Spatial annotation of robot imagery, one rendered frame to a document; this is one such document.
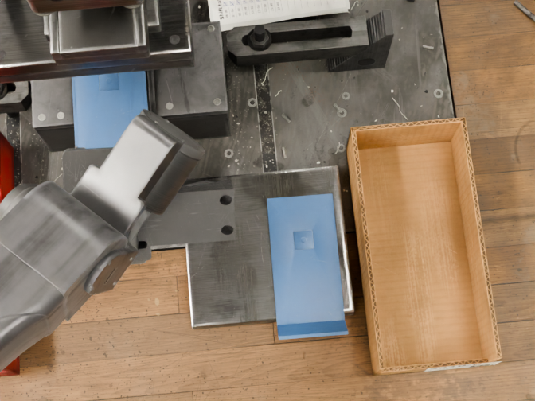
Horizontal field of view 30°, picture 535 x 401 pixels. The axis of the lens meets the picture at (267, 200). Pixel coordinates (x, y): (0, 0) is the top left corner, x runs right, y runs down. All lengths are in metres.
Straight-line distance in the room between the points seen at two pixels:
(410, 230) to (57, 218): 0.50
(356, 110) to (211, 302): 0.27
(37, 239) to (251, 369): 0.43
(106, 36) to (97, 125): 0.19
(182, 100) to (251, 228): 0.15
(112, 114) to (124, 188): 0.32
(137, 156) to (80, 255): 0.09
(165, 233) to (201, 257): 0.25
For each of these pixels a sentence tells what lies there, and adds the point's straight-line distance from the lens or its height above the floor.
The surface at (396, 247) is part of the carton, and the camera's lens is 1.08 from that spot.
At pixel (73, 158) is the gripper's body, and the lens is 0.85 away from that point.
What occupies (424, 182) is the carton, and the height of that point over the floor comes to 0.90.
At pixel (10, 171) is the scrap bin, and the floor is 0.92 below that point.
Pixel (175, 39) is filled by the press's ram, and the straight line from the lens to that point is 0.89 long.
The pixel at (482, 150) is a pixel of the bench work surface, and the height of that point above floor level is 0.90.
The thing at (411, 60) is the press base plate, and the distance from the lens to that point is 1.15.
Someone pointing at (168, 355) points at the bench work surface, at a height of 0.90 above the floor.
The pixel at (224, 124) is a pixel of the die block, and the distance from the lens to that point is 1.07.
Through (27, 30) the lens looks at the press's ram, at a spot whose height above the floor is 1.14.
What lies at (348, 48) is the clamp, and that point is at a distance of 1.07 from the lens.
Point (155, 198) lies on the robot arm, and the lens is 0.74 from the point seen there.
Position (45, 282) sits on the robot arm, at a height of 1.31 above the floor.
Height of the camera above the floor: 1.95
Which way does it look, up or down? 75 degrees down
